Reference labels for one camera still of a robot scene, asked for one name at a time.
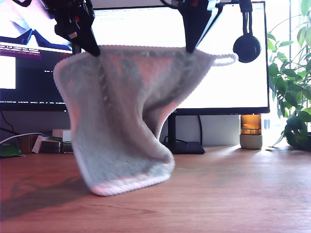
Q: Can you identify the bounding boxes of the fluffy pink white tea towel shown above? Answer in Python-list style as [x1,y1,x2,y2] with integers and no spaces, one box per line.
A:
[53,44,240,197]

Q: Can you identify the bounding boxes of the black headphones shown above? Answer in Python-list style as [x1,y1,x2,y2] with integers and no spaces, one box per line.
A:
[232,0,262,64]

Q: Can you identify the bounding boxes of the monitor with dark screen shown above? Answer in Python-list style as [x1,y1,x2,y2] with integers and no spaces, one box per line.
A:
[0,0,77,114]

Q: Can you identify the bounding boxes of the large monitor with white screen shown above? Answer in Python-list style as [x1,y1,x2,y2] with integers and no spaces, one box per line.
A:
[80,1,270,155]

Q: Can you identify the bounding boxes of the green leafy potted plant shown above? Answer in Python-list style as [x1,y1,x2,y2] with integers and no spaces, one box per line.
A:
[266,0,311,151]

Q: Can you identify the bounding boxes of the dark brown small box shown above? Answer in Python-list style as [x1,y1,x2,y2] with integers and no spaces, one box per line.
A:
[40,141,61,154]

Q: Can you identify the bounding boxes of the amber glass bottle grey base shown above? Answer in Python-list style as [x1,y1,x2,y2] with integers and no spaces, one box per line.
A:
[239,114,263,150]

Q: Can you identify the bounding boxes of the brown cardboard box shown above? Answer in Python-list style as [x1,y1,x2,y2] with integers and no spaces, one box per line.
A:
[19,134,37,154]

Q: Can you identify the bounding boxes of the green packet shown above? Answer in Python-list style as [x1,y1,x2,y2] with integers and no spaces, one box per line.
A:
[0,144,26,158]

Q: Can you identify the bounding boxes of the black monitor power cable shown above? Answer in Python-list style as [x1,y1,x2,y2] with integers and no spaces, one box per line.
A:
[198,115,204,147]

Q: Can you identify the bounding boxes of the thin black cable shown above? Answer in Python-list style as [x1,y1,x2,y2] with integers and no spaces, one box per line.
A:
[0,112,19,136]

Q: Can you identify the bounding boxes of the white cable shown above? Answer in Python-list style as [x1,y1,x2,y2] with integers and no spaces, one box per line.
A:
[0,133,45,146]

